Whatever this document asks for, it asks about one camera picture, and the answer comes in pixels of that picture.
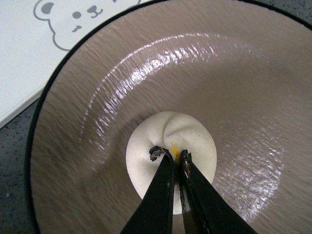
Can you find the white steamed bun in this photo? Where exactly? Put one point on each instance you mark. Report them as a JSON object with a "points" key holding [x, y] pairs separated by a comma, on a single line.
{"points": [[175, 132]]}

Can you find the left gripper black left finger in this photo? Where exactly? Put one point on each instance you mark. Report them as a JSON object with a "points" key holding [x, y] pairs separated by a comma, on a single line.
{"points": [[154, 215]]}

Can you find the brown plate with black rim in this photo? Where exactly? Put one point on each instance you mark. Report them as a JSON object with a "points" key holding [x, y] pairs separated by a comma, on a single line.
{"points": [[244, 71]]}

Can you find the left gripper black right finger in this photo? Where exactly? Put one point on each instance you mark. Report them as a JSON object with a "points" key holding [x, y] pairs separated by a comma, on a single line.
{"points": [[204, 210]]}

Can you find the white bear print tray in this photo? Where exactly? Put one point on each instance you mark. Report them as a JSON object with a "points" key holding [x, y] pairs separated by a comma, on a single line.
{"points": [[37, 35]]}

